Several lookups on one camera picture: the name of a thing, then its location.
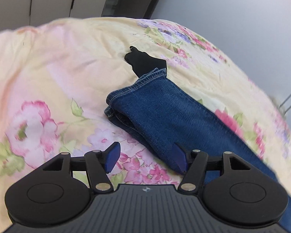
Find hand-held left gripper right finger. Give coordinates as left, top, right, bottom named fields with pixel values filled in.
left=172, top=143, right=252, bottom=192

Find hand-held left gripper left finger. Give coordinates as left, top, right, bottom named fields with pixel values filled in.
left=42, top=142, right=122, bottom=193

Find blue denim pants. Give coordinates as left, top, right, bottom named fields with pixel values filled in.
left=104, top=67, right=291, bottom=233

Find black cloth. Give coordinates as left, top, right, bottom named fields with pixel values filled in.
left=124, top=46, right=167, bottom=77

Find floral bed sheet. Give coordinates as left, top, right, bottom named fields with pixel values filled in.
left=0, top=17, right=291, bottom=225

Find beige wardrobe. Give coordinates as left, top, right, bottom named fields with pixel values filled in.
left=0, top=0, right=122, bottom=36

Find metal wire rack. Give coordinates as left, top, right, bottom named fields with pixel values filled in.
left=278, top=90, right=291, bottom=114

